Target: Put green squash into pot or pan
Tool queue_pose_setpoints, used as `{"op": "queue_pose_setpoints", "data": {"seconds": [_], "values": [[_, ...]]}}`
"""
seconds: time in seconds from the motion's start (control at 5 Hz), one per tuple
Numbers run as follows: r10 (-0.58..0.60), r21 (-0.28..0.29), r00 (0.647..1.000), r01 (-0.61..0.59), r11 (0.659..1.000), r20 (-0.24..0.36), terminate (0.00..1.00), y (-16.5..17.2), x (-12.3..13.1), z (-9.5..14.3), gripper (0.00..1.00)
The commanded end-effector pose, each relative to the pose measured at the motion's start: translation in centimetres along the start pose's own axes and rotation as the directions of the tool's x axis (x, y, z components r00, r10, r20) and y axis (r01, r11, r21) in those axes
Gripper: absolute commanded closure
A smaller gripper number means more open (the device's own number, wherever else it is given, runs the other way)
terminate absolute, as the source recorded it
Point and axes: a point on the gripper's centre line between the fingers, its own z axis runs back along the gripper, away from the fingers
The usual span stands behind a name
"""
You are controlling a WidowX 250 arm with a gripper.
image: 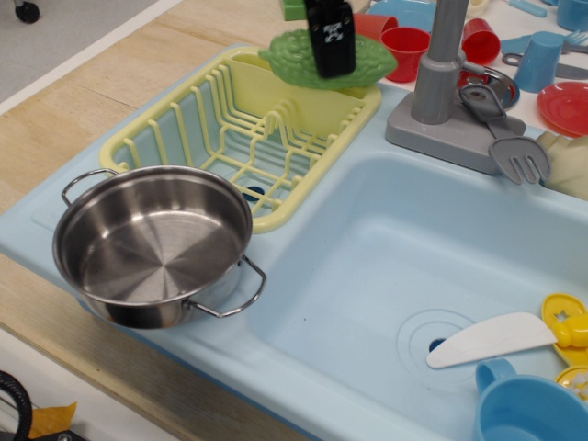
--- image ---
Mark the cream plastic toy piece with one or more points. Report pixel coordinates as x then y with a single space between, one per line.
568 164

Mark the blue plastic mug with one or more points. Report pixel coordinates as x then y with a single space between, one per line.
523 407

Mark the light blue toy sink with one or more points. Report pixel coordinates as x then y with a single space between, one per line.
391 251

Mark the red plastic cup right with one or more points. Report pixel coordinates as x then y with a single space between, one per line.
479 42

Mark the red plastic plate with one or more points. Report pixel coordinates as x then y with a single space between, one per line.
564 107

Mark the white plastic toy knife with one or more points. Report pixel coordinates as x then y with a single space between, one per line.
497 336

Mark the green bumpy toy squash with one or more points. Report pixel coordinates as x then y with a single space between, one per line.
290 57

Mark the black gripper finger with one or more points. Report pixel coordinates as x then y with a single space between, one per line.
332 33

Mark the grey plastic toy fork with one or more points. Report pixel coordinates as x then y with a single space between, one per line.
518 157

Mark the blue plastic plate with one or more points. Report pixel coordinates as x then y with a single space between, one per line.
413 14

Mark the red plastic cup front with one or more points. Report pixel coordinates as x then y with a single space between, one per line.
407 45

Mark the blue upturned plastic cup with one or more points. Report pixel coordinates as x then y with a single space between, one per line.
537 68

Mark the red plastic cup lying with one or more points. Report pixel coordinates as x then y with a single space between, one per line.
373 26

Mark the yellow plastic toy utensil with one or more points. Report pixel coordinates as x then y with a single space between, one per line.
566 316

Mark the yellow plastic dish rack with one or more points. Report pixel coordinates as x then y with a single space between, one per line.
234 118

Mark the stainless steel pot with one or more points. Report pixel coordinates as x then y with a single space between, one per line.
148 248

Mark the yellow tape piece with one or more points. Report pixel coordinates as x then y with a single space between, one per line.
51 420

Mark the green plastic block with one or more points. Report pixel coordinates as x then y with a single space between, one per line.
294 10

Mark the grey toy faucet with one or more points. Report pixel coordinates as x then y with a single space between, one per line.
432 120

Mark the metal lid with knob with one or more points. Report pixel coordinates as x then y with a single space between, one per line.
501 84

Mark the black caster wheel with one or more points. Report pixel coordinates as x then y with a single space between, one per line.
26 11

